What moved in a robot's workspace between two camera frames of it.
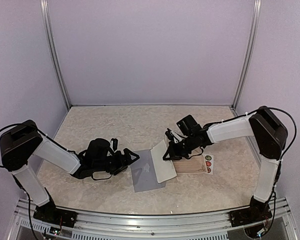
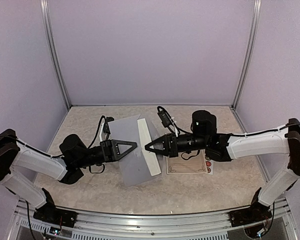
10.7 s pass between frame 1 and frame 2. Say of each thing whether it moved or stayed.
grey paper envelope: moved
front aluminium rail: stayed
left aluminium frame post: stayed
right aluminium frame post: stayed
